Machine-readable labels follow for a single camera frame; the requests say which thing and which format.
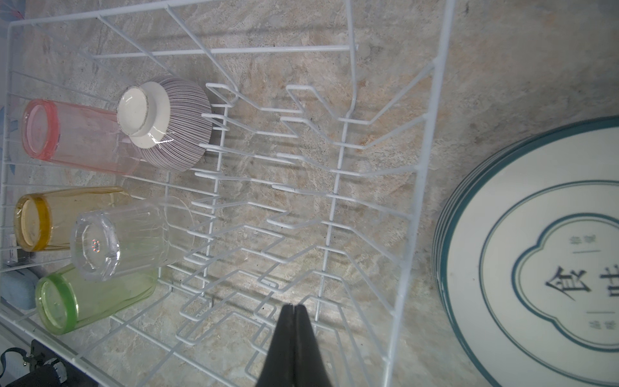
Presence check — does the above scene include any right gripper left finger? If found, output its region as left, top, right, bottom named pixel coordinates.
left=256, top=304, right=294, bottom=387

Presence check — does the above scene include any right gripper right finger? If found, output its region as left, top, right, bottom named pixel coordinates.
left=293, top=304, right=332, bottom=386

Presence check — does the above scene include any clear glass cup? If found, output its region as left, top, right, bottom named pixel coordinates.
left=69, top=196, right=198, bottom=282

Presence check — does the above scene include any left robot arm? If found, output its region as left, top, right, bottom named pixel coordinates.
left=1, top=340, right=100, bottom=386

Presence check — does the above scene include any green plastic cup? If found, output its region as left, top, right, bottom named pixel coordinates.
left=35, top=264, right=158, bottom=335

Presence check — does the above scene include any striped ceramic bowl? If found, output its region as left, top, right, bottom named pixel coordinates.
left=116, top=76, right=213, bottom=172

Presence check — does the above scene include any yellow plastic cup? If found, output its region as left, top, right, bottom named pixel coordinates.
left=14, top=186, right=133, bottom=252

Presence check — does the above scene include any pink plastic cup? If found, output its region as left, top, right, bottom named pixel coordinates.
left=21, top=99, right=141, bottom=175

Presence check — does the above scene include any white wire dish rack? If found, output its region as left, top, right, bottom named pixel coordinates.
left=1, top=1, right=456, bottom=386

